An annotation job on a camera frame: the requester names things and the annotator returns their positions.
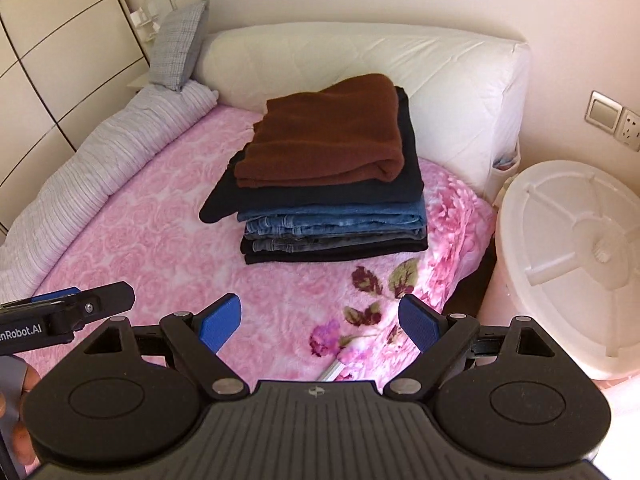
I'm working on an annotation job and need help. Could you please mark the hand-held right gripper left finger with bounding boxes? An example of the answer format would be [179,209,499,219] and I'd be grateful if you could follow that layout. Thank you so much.
[82,293,251,402]

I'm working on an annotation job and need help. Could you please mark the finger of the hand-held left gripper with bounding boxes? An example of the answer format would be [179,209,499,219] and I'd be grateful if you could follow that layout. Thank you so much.
[64,281,136,335]
[29,286,82,306]

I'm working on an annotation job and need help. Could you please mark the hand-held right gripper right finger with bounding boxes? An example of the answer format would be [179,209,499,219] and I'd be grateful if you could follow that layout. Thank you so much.
[384,294,557,402]

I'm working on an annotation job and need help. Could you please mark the brown knit sweater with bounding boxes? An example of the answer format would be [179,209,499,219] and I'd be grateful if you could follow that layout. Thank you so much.
[233,73,406,190]

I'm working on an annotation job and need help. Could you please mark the person's left hand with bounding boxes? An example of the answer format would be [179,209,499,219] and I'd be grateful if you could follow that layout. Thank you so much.
[0,357,42,467]

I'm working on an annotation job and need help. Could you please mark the pink floral blanket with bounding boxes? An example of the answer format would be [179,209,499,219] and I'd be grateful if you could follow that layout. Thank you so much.
[20,105,497,396]

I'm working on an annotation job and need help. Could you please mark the silver stick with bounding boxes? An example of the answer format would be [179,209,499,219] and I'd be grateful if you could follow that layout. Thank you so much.
[318,359,347,384]

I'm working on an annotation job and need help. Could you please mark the black folded pants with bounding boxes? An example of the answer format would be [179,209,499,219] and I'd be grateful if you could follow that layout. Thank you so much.
[240,236,431,266]

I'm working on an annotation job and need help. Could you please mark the grey folded jeans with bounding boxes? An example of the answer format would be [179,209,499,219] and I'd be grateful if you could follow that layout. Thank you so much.
[243,225,429,253]

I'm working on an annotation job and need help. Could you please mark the lavender striped duvet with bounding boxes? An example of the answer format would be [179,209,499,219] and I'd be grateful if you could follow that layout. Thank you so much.
[0,82,220,306]

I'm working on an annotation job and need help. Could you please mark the blue folded jeans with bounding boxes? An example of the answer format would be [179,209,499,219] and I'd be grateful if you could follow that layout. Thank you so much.
[236,195,429,238]

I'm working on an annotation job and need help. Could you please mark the black folded garment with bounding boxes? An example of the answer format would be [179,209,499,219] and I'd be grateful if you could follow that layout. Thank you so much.
[198,85,426,223]

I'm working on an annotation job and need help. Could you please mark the white round plastic bin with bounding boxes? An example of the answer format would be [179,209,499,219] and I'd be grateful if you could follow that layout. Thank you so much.
[482,159,640,391]

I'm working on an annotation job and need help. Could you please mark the bedside storage pocket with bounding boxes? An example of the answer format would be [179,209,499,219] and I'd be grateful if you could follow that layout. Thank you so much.
[491,142,522,176]

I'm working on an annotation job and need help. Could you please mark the cream wardrobe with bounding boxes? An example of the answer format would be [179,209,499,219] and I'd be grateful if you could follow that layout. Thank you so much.
[0,0,151,233]

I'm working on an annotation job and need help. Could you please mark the white padded headboard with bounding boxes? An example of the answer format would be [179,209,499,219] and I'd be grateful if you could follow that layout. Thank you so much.
[192,22,532,196]

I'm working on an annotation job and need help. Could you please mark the grey checked pillow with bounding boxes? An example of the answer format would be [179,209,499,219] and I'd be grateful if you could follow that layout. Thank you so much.
[148,0,211,93]

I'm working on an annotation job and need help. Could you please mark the beige wall switch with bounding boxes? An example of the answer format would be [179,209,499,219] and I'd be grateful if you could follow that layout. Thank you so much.
[584,90,624,135]

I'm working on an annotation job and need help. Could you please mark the white wall socket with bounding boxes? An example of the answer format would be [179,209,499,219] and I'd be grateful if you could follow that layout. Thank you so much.
[613,108,640,152]

